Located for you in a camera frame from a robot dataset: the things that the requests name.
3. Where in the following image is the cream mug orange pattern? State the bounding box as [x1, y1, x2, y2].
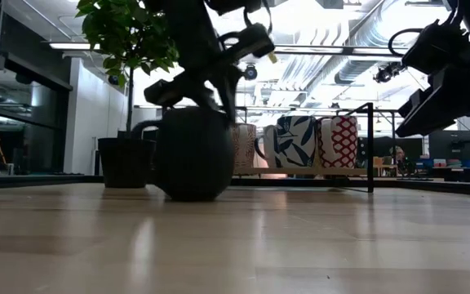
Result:
[233, 122, 259, 176]

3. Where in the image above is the black aluminium table frame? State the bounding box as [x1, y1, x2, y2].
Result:
[0, 173, 470, 198]

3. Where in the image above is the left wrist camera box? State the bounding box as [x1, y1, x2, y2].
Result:
[218, 22, 277, 63]

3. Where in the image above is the black hanging camera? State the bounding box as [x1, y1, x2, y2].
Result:
[242, 64, 259, 82]
[372, 60, 404, 85]

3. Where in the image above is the green plant black pot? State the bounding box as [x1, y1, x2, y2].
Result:
[74, 0, 180, 189]

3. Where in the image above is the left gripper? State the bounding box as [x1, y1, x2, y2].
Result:
[143, 60, 244, 124]

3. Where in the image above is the wooden shelf black wire frame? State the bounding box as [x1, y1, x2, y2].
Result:
[233, 101, 399, 194]

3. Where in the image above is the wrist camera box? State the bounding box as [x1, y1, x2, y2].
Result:
[218, 22, 277, 63]
[401, 19, 470, 75]

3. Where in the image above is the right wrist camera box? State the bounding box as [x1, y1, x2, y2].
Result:
[401, 19, 470, 75]

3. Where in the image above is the dark red round mug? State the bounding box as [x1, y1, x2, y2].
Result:
[131, 106, 237, 203]

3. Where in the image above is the person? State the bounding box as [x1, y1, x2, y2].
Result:
[388, 145, 415, 177]

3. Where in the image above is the background computer monitor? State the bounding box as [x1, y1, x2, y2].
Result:
[357, 136, 424, 159]
[428, 129, 470, 161]

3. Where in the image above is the black right camera cable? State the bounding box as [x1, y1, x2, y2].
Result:
[388, 27, 423, 57]

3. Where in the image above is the white mug red lattice pattern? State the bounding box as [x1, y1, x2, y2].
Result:
[315, 115, 359, 169]

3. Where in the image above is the ceiling light panel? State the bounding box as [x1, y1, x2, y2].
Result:
[48, 41, 102, 51]

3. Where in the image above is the white mug blue leaf pattern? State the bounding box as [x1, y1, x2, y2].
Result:
[254, 115, 318, 169]

